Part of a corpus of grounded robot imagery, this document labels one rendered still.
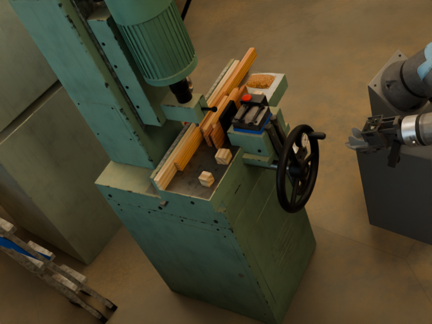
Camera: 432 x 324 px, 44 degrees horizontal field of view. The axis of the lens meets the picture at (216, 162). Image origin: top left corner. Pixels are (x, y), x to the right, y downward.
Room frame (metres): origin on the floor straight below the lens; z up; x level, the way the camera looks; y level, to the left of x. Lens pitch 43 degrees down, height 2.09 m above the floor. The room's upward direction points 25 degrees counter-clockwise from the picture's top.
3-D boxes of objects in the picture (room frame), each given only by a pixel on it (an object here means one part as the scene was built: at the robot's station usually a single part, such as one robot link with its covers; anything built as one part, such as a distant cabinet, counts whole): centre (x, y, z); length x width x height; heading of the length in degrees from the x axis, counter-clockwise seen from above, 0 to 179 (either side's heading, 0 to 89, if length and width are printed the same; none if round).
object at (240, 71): (1.53, -0.09, 0.92); 0.60 x 0.02 x 0.04; 135
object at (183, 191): (1.39, -0.11, 0.87); 0.61 x 0.30 x 0.06; 135
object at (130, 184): (1.51, 0.09, 0.76); 0.57 x 0.45 x 0.09; 45
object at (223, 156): (1.27, -0.03, 0.92); 0.04 x 0.04 x 0.03; 48
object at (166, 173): (1.48, -0.02, 0.92); 0.60 x 0.02 x 0.05; 135
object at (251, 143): (1.33, -0.17, 0.91); 0.15 x 0.14 x 0.09; 135
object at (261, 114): (1.33, -0.17, 0.99); 0.13 x 0.11 x 0.06; 135
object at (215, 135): (1.42, -0.11, 0.93); 0.25 x 0.01 x 0.07; 135
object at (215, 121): (1.44, -0.11, 0.94); 0.17 x 0.02 x 0.07; 135
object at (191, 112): (1.44, 0.02, 1.03); 0.14 x 0.07 x 0.09; 45
